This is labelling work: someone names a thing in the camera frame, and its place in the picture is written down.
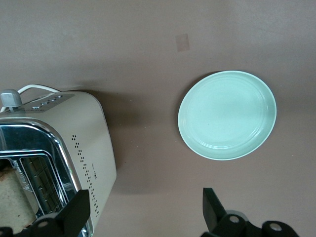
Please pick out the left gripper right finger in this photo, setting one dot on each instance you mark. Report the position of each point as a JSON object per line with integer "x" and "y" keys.
{"x": 212, "y": 209}

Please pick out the translucent tape patch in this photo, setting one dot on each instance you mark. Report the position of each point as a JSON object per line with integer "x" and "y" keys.
{"x": 182, "y": 42}

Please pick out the beige chrome toaster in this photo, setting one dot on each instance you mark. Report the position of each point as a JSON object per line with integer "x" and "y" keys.
{"x": 74, "y": 123}

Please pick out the toasted bread slice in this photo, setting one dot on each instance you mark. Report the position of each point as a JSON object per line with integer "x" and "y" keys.
{"x": 12, "y": 192}

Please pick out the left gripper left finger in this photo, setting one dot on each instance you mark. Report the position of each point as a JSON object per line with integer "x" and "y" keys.
{"x": 71, "y": 209}

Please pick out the mint green round plate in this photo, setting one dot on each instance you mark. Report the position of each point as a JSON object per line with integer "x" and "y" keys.
{"x": 227, "y": 118}

